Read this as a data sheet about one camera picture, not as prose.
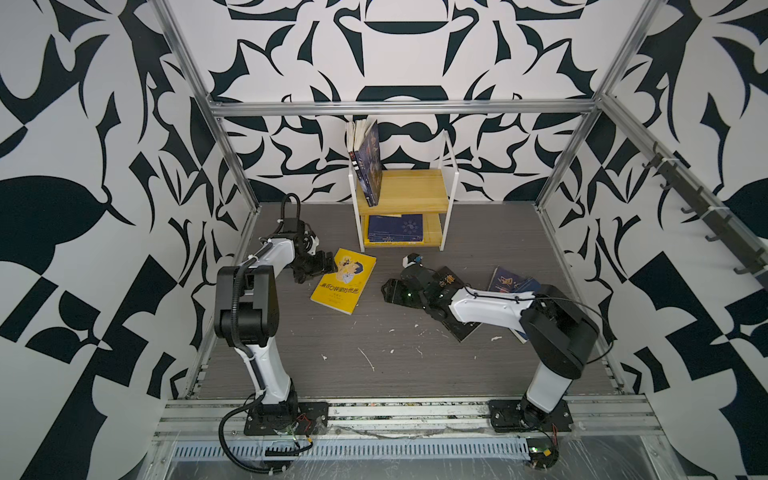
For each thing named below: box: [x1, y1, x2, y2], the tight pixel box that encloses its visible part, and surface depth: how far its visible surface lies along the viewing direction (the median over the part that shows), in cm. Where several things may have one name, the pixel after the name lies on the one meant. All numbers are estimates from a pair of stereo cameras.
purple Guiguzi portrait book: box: [349, 120, 383, 207], surface depth 85 cm
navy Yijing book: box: [368, 214, 423, 242], surface depth 107 cm
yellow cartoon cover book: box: [310, 248, 378, 316], surface depth 98 cm
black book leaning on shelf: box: [346, 114, 363, 181], surface depth 81 cm
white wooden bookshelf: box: [348, 130, 459, 253], surface depth 104 cm
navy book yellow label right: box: [503, 268, 541, 344], surface depth 55 cm
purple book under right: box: [487, 265, 527, 293], surface depth 99 cm
